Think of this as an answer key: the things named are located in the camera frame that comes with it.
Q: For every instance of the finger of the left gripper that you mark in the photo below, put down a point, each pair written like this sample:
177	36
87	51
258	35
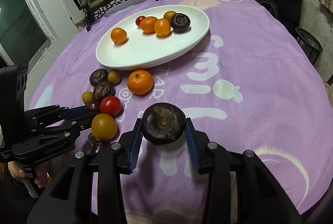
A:
76	114
76	125

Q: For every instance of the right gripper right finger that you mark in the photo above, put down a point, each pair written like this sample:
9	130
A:
212	159

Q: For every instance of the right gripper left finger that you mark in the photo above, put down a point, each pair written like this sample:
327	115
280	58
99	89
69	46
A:
120	158

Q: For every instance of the tan longan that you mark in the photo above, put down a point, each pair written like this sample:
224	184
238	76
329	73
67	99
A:
114	77
87	97

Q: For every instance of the yellow-orange tomato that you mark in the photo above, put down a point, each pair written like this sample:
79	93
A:
103	127

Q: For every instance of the red cherry tomato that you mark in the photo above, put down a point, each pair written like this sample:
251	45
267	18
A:
110	105
139	20

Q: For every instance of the dark water chestnut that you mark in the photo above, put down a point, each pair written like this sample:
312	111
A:
180	22
98	76
163	123
103	89

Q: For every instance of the orange kumquat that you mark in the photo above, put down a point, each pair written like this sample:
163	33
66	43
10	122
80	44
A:
162	27
118	35

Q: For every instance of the orange mandarin with stem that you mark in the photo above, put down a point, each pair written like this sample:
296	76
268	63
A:
147	24

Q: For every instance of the dark cherry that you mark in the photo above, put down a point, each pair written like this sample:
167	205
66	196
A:
93	107

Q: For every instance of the person's left hand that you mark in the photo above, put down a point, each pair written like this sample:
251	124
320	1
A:
41	179

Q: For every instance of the purple tablecloth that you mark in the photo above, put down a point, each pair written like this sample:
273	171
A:
248	85

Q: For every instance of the white oval plate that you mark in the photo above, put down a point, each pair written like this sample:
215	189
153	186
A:
141	50

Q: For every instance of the small yellow-orange fruit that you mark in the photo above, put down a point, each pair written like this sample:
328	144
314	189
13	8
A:
168	15

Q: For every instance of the black round stool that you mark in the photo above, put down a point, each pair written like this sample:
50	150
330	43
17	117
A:
310	45

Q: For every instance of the window frame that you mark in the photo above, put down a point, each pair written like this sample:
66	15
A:
25	32

